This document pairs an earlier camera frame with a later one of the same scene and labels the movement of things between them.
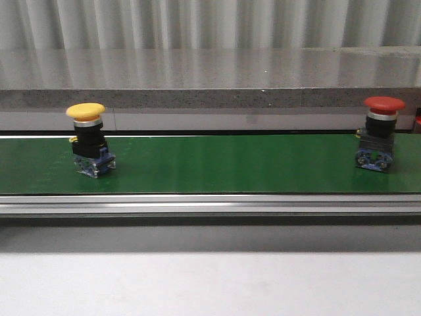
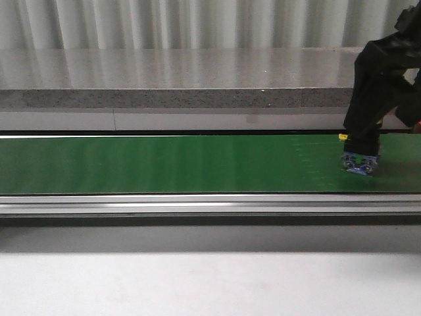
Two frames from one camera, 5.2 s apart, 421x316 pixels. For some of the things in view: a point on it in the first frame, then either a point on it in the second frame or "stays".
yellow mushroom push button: (89, 148) -> (358, 162)
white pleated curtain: (208, 24) stays
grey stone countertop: (318, 89) stays
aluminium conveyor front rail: (293, 210) stays
